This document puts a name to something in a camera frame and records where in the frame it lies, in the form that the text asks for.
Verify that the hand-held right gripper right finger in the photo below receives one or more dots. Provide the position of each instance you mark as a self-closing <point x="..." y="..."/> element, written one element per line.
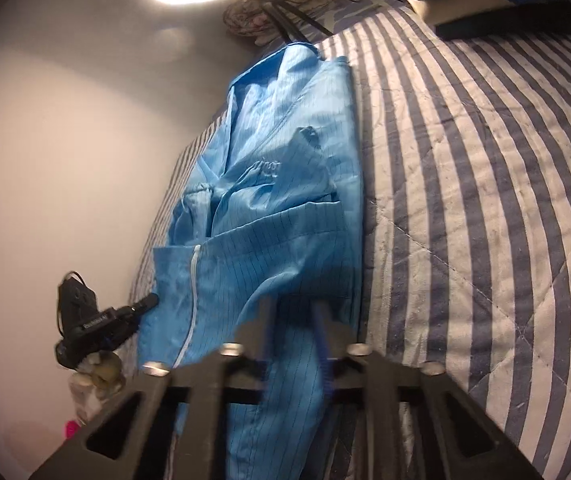
<point x="323" y="340"/>

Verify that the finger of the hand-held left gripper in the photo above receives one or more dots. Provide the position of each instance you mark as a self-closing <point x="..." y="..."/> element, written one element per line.
<point x="144" y="306"/>

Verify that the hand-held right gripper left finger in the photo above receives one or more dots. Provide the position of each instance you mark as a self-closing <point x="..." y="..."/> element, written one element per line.
<point x="268" y="322"/>

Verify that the blue pinstriped work coat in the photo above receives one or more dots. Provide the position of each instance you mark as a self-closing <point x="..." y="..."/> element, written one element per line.
<point x="275" y="185"/>

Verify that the person's left hand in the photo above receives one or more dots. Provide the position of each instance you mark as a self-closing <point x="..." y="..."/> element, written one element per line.
<point x="100" y="372"/>

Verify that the pink object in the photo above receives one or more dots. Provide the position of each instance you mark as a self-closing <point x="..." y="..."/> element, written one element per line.
<point x="72" y="429"/>

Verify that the blue white striped quilt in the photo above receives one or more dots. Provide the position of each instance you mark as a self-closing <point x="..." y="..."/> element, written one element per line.
<point x="465" y="185"/>

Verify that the black tripod stand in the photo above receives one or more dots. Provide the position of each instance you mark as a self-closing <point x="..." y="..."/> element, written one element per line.
<point x="290" y="20"/>

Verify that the cream cloth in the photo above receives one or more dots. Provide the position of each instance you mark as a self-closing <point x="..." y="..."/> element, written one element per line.
<point x="445" y="7"/>

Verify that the black flat object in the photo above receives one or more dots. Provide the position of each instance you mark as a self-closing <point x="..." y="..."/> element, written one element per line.
<point x="510" y="20"/>

